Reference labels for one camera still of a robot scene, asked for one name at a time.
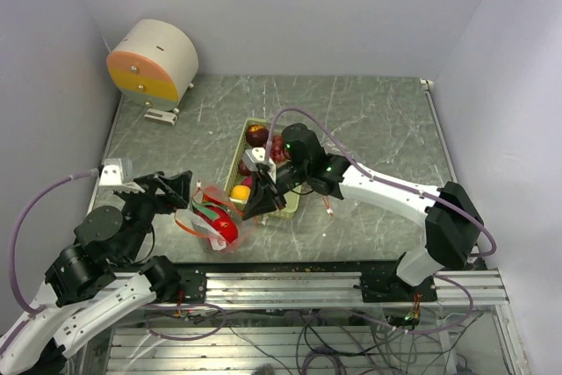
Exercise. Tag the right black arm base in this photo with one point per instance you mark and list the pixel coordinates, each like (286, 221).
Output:
(376, 287)

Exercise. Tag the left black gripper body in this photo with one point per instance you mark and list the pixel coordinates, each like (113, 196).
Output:
(137, 203)

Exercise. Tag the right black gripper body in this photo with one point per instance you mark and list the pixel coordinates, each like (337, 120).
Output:
(291, 176)

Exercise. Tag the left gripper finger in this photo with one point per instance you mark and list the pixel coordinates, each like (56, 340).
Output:
(174, 195)
(179, 183)

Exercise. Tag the pink dragon fruit toy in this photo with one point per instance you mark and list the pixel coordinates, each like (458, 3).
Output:
(209, 211)

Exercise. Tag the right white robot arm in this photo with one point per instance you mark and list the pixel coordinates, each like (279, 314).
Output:
(447, 214)

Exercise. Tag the purple grape bunch toy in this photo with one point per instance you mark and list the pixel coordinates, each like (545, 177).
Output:
(277, 153)

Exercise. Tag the round cream drawer cabinet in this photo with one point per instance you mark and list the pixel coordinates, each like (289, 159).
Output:
(154, 65)

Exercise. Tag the bright red apple toy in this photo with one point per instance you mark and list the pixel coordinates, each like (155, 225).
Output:
(226, 228)

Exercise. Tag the orange fruit toy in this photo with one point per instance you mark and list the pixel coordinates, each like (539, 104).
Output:
(240, 193)

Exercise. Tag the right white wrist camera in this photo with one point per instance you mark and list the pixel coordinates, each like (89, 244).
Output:
(253, 156)

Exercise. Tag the purple sweet potato toy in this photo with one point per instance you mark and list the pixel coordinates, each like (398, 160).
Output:
(248, 181)

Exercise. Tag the small white grey block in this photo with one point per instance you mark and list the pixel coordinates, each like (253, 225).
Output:
(162, 117)

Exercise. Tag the clear orange zip bag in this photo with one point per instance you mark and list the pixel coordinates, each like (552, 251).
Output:
(209, 238)

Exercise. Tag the aluminium frame rail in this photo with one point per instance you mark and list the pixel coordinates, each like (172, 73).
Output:
(289, 318)

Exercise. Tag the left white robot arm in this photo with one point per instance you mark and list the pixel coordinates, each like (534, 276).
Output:
(96, 280)

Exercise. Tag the dark brown passion fruit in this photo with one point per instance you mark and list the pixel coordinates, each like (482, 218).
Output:
(243, 169)

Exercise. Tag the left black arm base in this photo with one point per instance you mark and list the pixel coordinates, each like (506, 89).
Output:
(184, 285)

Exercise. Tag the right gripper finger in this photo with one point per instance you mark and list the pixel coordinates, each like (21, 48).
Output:
(256, 207)
(266, 186)

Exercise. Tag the dark red apple toy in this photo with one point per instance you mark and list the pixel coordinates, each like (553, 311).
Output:
(256, 135)

